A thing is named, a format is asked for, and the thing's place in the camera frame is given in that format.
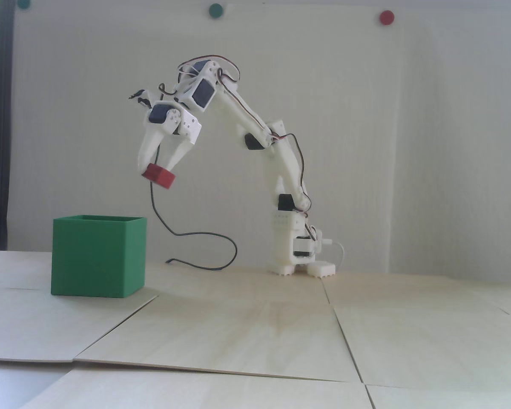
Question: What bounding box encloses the red block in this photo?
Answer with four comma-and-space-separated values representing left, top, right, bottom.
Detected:
141, 163, 177, 190

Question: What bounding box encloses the green box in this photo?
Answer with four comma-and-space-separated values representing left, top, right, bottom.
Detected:
51, 215, 148, 299

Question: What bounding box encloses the white power cable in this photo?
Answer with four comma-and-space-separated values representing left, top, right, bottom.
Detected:
322, 240, 347, 271

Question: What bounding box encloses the black camera cable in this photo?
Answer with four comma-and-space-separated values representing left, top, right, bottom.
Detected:
148, 141, 238, 271

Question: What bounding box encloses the black window frame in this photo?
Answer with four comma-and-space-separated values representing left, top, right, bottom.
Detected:
0, 0, 16, 251

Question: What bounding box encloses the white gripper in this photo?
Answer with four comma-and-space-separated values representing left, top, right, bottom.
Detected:
137, 101, 204, 172

